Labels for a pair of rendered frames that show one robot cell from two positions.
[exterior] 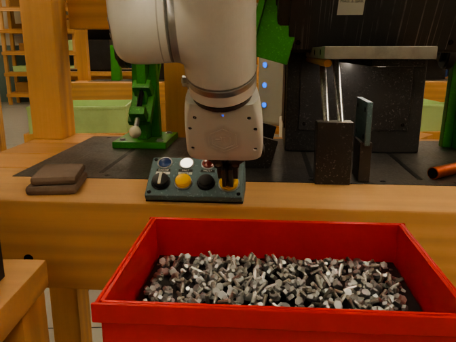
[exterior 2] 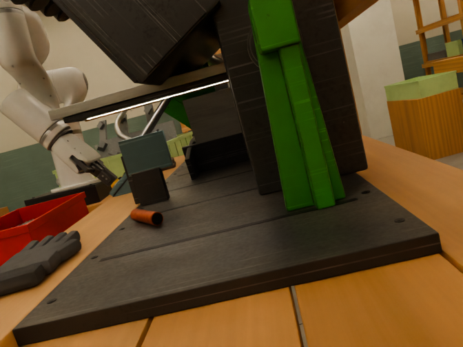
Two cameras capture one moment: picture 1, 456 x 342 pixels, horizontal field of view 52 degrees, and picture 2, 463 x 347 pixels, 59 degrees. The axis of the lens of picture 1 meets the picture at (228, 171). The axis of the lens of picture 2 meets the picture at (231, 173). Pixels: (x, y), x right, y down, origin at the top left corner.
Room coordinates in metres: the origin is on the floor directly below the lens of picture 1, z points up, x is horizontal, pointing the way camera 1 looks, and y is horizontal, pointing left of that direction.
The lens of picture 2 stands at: (1.00, -1.08, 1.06)
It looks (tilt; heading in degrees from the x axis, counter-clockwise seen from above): 10 degrees down; 91
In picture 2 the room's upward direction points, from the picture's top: 15 degrees counter-clockwise
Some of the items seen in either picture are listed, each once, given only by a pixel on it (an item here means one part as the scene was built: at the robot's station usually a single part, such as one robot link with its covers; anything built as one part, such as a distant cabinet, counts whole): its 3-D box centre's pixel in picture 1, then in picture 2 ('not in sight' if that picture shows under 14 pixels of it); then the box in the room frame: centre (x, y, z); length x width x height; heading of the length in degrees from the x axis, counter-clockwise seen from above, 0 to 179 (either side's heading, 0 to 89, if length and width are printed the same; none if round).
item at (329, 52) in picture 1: (355, 55); (158, 91); (0.89, -0.24, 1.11); 0.39 x 0.16 x 0.03; 175
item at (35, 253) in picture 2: not in sight; (43, 256); (0.69, -0.49, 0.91); 0.20 x 0.11 x 0.03; 95
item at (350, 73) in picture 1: (348, 74); (280, 82); (1.13, -0.28, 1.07); 0.30 x 0.18 x 0.34; 85
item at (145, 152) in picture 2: (362, 138); (150, 169); (0.83, -0.24, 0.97); 0.10 x 0.02 x 0.14; 175
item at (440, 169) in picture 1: (446, 169); (146, 216); (0.83, -0.40, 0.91); 0.09 x 0.02 x 0.02; 124
